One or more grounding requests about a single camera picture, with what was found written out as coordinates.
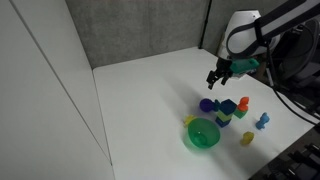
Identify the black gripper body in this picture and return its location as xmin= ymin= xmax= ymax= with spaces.
xmin=214 ymin=58 xmax=234 ymax=76

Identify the purple spiky ball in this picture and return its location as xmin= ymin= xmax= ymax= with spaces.
xmin=199 ymin=98 xmax=215 ymax=113

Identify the green translucent plastic bowl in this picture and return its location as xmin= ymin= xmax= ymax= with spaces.
xmin=187 ymin=117 xmax=221 ymax=149

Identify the dark blue cube block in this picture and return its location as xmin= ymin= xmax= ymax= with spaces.
xmin=219 ymin=98 xmax=238 ymax=114

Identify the orange small block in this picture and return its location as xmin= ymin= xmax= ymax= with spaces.
xmin=236 ymin=96 xmax=250 ymax=112

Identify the lime green block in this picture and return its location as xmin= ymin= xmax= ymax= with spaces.
xmin=216 ymin=109 xmax=234 ymax=123

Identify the green cube block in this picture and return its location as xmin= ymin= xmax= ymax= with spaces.
xmin=233 ymin=108 xmax=249 ymax=120

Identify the black stand pole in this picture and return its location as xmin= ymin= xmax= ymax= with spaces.
xmin=198 ymin=0 xmax=213 ymax=50

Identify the yellow spiky star toy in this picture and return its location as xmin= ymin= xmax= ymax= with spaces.
xmin=183 ymin=114 xmax=198 ymax=128

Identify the light blue animal toy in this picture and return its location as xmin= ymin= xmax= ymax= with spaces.
xmin=255 ymin=112 xmax=271 ymax=131

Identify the yellow duck toy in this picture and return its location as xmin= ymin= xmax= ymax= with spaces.
xmin=240 ymin=131 xmax=255 ymax=146

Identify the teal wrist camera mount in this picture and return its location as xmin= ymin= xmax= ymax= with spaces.
xmin=229 ymin=58 xmax=260 ymax=75

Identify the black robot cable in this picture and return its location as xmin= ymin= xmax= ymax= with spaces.
xmin=265 ymin=43 xmax=320 ymax=126

